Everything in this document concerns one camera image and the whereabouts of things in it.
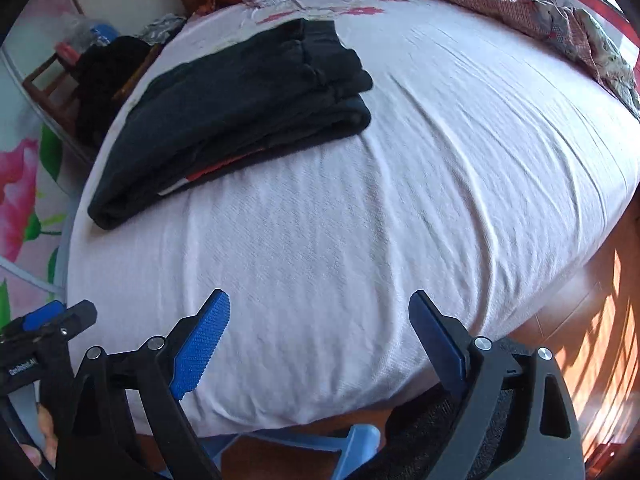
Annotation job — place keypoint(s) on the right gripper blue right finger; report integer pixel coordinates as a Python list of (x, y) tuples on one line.
[(445, 341)]

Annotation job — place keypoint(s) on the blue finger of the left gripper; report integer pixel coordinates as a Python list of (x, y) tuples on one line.
[(45, 314), (74, 320)]

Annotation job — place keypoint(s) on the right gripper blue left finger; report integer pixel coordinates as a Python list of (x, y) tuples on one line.
[(193, 342)]

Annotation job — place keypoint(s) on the black Anta sports pants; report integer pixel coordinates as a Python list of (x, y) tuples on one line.
[(288, 87)]

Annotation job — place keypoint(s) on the blue plastic stool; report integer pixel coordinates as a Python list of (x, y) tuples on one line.
[(290, 454)]

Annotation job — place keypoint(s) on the floral wardrobe door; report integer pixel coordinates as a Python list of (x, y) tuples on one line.
[(41, 171)]

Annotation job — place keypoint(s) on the white floral bed sheet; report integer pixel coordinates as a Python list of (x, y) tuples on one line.
[(492, 170)]

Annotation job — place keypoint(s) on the wooden chair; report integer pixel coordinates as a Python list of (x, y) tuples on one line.
[(54, 89)]

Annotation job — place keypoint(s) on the black clothes pile on chair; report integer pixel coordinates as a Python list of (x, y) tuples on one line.
[(101, 72)]

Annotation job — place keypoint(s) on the clear plastic bag with items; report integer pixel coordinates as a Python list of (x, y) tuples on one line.
[(80, 33)]

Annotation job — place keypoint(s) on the grey patterned cloth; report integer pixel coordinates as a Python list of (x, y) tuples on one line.
[(162, 29)]

